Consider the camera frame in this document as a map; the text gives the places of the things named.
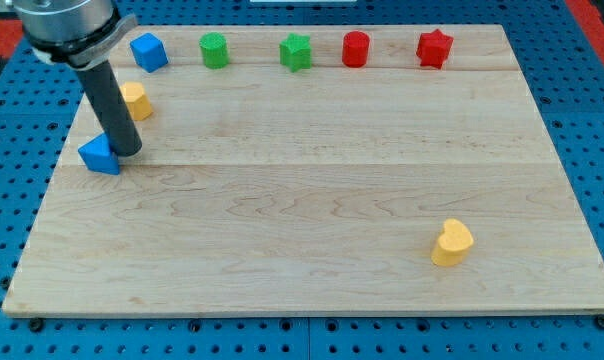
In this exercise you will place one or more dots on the yellow pentagon block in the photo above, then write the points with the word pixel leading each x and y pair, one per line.
pixel 136 100

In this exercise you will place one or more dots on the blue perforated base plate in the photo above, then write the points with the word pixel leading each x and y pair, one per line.
pixel 559 44

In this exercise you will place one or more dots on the blue cube block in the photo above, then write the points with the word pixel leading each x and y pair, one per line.
pixel 149 52

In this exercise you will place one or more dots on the yellow heart block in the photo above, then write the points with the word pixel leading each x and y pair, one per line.
pixel 453 244

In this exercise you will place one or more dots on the light wooden board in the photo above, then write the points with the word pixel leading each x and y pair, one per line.
pixel 261 192

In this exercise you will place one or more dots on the blue triangle block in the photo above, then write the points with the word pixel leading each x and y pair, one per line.
pixel 98 156

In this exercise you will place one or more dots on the green star block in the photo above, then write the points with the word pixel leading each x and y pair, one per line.
pixel 296 52

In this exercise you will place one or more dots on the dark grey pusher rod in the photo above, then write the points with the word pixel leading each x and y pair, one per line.
pixel 102 90

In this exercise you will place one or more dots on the green cylinder block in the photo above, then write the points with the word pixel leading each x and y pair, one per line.
pixel 213 46

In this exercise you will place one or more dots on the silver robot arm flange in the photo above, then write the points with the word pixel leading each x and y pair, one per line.
pixel 77 33

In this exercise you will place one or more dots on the red cylinder block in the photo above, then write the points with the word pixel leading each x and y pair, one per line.
pixel 355 49

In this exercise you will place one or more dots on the red star block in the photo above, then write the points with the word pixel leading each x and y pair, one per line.
pixel 434 48

